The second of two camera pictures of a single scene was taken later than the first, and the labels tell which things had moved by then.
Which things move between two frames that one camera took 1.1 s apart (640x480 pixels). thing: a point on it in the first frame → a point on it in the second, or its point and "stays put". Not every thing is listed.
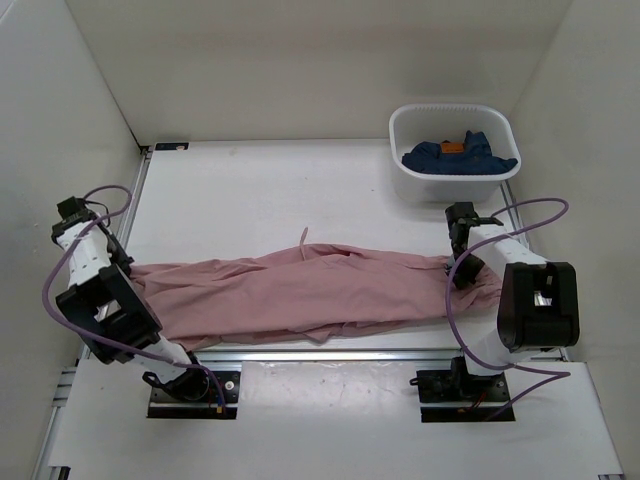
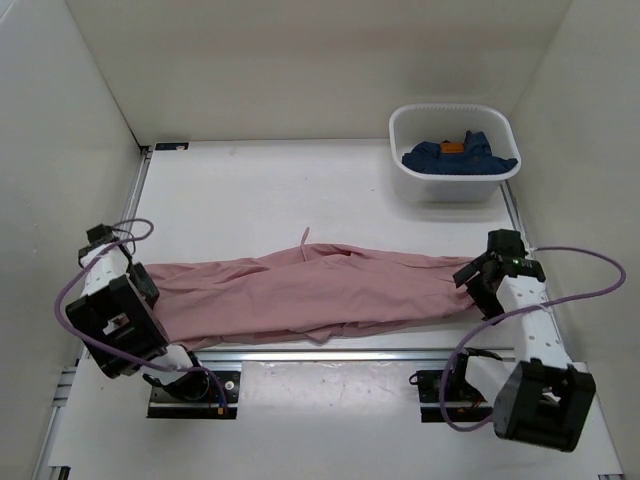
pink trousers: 319,290 stays put
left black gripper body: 118,255 → 138,274
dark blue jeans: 472,156 stays put
